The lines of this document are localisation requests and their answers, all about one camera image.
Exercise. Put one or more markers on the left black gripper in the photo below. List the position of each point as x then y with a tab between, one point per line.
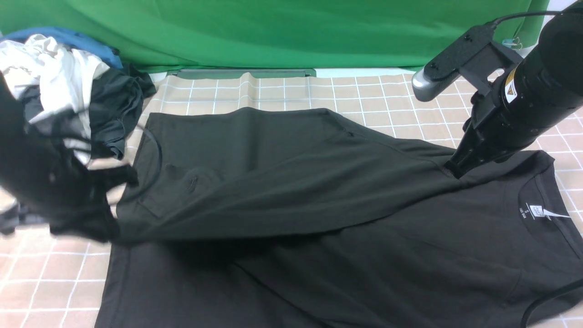
92	218

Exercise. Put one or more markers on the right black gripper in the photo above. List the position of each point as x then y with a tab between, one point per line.
493	132

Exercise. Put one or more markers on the dark gray long-sleeve top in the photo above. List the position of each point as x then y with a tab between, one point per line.
305	219

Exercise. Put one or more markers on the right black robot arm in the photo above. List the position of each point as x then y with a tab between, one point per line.
528	99

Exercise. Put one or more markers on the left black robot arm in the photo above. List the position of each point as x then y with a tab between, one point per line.
50	185

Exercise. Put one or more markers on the dark teal crumpled garment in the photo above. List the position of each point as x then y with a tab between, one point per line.
98	131

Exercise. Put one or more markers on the metal binder clip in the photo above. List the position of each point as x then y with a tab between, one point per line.
514	44

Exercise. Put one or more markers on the white crumpled garment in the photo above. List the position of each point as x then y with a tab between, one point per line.
64	78

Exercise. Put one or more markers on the blue crumpled garment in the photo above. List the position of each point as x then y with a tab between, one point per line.
74	39

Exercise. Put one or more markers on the green backdrop cloth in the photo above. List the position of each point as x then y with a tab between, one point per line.
161	34

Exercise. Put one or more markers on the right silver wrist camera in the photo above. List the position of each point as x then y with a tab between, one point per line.
440	72

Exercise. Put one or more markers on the green plastic rail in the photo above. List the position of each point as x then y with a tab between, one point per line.
231	73

